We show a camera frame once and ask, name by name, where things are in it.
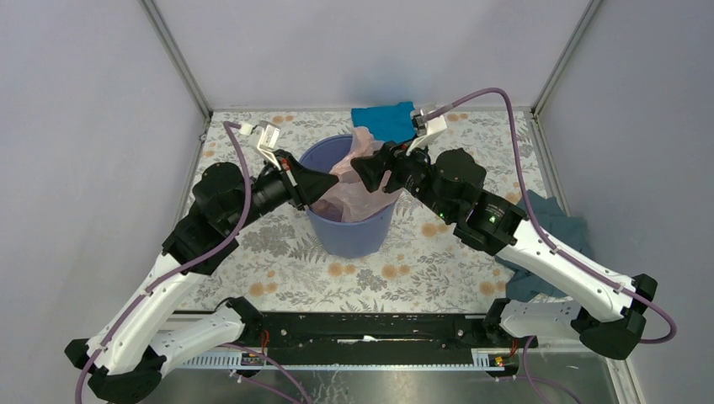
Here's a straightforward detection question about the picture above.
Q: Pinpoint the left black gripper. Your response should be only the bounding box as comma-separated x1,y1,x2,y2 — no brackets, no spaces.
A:
227,148,341,233

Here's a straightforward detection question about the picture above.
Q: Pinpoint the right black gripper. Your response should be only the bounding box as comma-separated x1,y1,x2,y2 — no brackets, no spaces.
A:
349,133,456,221

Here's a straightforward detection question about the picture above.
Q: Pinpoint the pink plastic trash bag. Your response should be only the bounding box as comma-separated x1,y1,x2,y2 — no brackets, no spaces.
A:
310,126,402,223

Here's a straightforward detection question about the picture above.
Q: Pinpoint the blue plastic trash bin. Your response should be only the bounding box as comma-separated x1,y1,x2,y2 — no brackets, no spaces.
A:
299,135,396,258

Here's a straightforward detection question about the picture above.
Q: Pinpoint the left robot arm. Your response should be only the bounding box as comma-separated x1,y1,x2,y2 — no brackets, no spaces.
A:
65,151,338,403

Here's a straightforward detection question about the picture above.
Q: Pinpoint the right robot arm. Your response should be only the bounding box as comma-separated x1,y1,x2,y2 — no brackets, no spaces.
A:
350,142,658,360

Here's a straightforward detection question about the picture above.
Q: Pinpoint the teal folded cloth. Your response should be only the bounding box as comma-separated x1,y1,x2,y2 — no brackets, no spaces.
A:
350,102,416,143

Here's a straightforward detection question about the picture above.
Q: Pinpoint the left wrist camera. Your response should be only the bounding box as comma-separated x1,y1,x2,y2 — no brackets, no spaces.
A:
238,120,282,171

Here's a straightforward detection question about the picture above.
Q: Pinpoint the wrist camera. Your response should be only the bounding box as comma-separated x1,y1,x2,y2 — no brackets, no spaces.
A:
406,104,448,156
238,120,282,171

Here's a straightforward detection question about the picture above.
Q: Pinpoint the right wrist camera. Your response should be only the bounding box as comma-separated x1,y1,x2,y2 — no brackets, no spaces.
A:
406,104,448,156

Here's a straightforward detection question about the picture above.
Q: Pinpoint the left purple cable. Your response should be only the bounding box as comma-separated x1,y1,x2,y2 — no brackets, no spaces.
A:
75,120,255,404

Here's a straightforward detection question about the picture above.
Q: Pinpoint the purple cable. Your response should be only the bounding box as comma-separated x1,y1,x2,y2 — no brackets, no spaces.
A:
75,120,255,404
437,87,679,344

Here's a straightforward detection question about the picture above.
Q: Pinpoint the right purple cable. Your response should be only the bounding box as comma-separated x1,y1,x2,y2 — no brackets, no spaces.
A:
437,87,679,344

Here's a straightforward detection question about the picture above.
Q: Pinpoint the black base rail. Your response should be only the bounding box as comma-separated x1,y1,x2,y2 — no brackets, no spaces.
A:
235,311,526,358

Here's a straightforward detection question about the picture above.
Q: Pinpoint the white slotted cable duct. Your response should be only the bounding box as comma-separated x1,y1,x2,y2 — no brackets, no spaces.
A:
179,345,505,372

